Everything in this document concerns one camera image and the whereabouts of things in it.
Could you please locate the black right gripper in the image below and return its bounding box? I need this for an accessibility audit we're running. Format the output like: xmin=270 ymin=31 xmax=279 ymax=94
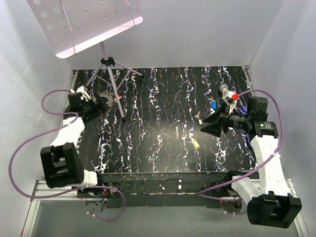
xmin=200 ymin=100 xmax=251 ymax=138

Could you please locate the yellow key tag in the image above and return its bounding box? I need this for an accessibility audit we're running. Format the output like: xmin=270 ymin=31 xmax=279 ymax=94
xmin=192 ymin=139 xmax=200 ymax=149

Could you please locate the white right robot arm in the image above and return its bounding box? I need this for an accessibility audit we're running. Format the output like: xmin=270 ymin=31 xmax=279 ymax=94
xmin=199 ymin=97 xmax=302 ymax=229

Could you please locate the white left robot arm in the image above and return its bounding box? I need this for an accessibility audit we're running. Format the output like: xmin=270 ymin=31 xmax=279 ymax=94
xmin=40 ymin=92 xmax=110 ymax=198

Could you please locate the blue key tag with key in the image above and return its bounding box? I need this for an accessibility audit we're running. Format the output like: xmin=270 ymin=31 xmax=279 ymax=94
xmin=211 ymin=97 xmax=217 ymax=110

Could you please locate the purple toy microphone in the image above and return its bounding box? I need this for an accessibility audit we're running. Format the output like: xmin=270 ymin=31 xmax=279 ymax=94
xmin=219 ymin=83 xmax=248 ymax=115

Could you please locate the white perforated music stand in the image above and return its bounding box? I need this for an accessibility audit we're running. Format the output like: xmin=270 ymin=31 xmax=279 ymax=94
xmin=26 ymin=0 xmax=145 ymax=123

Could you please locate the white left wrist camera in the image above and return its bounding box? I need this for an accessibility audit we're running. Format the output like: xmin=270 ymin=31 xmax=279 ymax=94
xmin=70 ymin=86 xmax=91 ymax=102

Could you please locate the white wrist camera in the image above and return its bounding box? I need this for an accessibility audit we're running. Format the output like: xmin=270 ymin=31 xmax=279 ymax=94
xmin=70 ymin=86 xmax=91 ymax=102
xmin=221 ymin=89 xmax=239 ymax=115

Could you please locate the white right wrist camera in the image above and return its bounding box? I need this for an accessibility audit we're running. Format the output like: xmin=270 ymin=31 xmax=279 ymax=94
xmin=221 ymin=89 xmax=239 ymax=115

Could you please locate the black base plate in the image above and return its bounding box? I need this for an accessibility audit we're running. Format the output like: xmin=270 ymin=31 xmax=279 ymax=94
xmin=76 ymin=172 xmax=254 ymax=209

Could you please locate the aluminium rail frame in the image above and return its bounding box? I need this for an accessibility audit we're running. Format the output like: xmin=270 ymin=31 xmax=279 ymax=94
xmin=20 ymin=66 xmax=309 ymax=237

